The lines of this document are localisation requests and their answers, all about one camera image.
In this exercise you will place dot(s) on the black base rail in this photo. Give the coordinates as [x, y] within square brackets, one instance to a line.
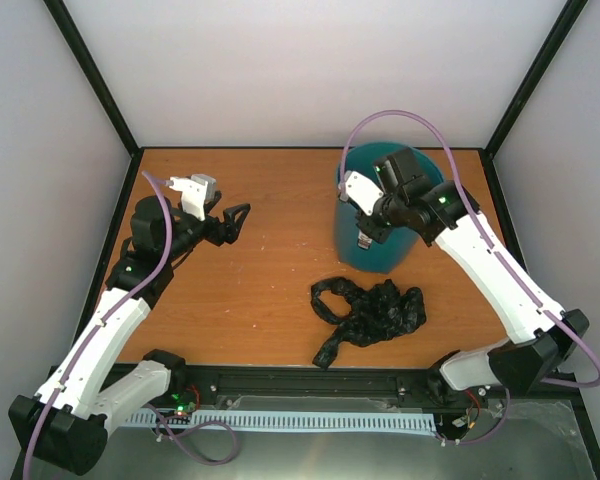
[403, 388]

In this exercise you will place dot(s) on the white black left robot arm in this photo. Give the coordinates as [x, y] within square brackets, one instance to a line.
[69, 420]

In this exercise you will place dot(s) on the light blue slotted cable duct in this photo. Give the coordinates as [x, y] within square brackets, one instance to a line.
[310, 422]

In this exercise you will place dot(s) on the black frame post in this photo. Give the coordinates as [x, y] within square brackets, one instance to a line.
[82, 54]
[558, 33]

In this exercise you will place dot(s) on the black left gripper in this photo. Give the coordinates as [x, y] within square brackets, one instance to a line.
[229, 231]

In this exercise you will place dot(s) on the teal plastic trash bin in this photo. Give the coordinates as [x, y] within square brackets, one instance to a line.
[352, 246]

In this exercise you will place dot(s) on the black plastic trash bag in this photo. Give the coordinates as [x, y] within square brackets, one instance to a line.
[381, 313]

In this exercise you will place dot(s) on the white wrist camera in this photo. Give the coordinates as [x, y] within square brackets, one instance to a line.
[196, 191]
[361, 191]

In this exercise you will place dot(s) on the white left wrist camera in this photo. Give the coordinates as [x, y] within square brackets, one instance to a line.
[196, 191]

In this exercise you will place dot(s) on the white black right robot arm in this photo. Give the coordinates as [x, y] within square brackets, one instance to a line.
[540, 333]

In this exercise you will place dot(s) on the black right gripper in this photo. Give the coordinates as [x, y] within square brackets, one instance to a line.
[378, 234]

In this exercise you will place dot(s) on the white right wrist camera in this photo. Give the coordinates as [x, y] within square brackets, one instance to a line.
[361, 191]

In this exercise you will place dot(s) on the black left rear frame post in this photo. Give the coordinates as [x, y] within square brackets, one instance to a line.
[82, 54]

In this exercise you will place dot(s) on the small green-lit circuit board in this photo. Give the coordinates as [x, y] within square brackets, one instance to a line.
[186, 404]

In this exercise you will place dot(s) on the metal base plate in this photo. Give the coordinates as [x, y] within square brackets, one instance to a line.
[513, 440]

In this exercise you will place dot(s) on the black right rear frame post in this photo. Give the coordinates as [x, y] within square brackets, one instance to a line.
[558, 33]

